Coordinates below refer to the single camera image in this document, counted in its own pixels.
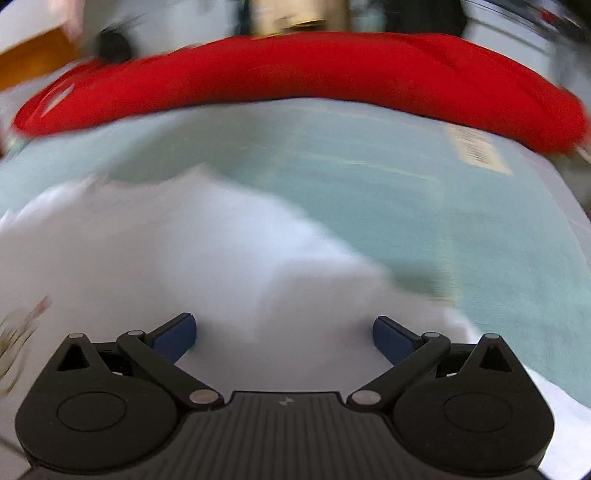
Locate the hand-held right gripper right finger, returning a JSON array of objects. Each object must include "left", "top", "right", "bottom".
[{"left": 346, "top": 316, "right": 525, "bottom": 411}]

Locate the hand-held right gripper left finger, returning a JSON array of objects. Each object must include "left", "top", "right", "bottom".
[{"left": 55, "top": 312, "right": 225, "bottom": 411}]

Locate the white t-shirt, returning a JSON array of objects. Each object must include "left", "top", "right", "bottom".
[{"left": 0, "top": 164, "right": 591, "bottom": 480}]

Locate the red rolled quilt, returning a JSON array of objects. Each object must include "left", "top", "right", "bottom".
[{"left": 11, "top": 31, "right": 589, "bottom": 155}]

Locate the black backpack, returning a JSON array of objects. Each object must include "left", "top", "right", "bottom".
[{"left": 95, "top": 25, "right": 137, "bottom": 63}]

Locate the wooden headboard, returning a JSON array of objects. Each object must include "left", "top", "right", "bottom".
[{"left": 0, "top": 25, "right": 75, "bottom": 93}]

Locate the black jacket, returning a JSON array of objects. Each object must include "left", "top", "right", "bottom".
[{"left": 383, "top": 0, "right": 467, "bottom": 35}]

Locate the pink curtain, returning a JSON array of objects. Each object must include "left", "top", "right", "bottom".
[{"left": 60, "top": 0, "right": 88, "bottom": 42}]

